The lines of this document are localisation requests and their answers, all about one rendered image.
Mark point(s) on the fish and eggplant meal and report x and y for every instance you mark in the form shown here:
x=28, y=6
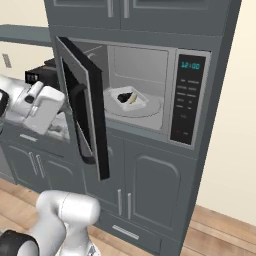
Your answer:
x=126, y=97

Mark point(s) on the black countertop appliance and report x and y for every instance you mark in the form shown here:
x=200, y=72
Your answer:
x=46, y=71

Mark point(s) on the silver built-in microwave oven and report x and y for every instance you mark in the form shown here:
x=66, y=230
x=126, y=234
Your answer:
x=190, y=100

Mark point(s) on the clear tupperware container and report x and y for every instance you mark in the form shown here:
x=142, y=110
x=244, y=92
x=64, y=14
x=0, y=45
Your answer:
x=140, y=101

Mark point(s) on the grey counter drawer front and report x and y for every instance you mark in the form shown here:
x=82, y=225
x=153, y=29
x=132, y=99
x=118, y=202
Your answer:
x=50, y=144

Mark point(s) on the glass microwave turntable plate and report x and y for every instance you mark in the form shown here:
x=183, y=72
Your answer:
x=150, y=111

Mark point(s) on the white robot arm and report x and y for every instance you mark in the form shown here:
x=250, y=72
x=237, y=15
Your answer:
x=63, y=213

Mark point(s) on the grey wall socket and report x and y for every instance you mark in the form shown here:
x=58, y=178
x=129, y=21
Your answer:
x=7, y=60

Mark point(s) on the grey overhead cupboard door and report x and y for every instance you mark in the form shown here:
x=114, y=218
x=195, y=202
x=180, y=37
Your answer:
x=173, y=18
x=83, y=15

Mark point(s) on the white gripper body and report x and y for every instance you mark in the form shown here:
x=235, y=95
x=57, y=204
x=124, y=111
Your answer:
x=45, y=108

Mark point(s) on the grey counter cupboard door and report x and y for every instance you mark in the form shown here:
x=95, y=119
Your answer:
x=61, y=173
x=18, y=166

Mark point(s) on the black microwave door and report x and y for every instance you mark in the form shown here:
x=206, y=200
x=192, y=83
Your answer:
x=95, y=110

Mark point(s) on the grey wall shelf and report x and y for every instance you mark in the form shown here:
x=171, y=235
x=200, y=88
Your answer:
x=23, y=35

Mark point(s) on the grey tall cabinet frame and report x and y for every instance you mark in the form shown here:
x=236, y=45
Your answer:
x=220, y=83

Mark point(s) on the grey plinth drawer front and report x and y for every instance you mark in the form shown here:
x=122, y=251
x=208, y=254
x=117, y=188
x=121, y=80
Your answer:
x=150, y=237

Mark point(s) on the grey arched cupboard door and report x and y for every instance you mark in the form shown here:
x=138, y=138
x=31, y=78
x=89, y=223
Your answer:
x=115, y=160
x=156, y=186

